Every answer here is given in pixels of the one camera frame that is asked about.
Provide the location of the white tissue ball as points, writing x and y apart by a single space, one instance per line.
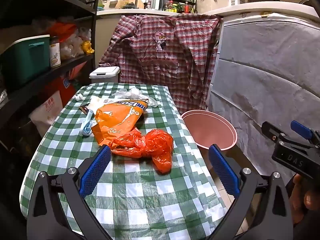
79 97

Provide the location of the pink figurine bottle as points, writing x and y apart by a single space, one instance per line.
149 5

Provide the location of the pink plastic bin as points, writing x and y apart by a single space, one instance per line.
210 130

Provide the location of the teal storage box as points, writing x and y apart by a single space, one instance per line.
22 60

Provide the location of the red plaid shirt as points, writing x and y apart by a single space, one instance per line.
155 62

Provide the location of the white kitchen counter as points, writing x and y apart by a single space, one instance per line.
250 8

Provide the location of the wooden cutting board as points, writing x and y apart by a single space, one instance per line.
122 4

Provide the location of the orange-red plastic bag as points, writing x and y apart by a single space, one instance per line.
155 145

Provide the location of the red sauce bottle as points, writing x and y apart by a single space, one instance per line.
186 7

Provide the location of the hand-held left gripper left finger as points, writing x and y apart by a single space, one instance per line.
96 170

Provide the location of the grey fabric cover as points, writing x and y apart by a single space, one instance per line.
262 67

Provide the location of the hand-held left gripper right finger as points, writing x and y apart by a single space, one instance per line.
223 170

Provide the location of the red plastic bag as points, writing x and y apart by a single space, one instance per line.
61 31

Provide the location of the white printed paper bag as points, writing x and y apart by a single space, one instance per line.
47 112

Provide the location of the orange snack bag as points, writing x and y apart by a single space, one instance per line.
117 122

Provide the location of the white plastic bags bundle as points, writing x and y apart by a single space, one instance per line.
72 45

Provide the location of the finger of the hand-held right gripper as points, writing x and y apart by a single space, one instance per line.
270 128
300 128

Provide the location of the yellow figurine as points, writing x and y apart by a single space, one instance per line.
87 47

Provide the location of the stack of green plates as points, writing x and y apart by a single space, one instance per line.
100 4

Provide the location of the white lidded bin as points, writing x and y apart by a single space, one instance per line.
103 73

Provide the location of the blue and white wrapper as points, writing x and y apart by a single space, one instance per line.
87 127

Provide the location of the green checkered tablecloth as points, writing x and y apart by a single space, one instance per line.
140 195

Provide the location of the yellow oil bottle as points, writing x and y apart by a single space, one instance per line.
171 7

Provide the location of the small dark wrapper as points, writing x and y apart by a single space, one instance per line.
83 108

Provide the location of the labelled glass jar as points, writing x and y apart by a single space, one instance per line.
55 55

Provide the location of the white plastic bag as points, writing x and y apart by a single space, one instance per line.
133 93

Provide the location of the black shelf rack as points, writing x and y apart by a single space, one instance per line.
62 2

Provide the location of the person's right hand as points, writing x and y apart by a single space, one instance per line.
308 200

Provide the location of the red cardboard box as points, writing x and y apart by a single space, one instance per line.
62 85

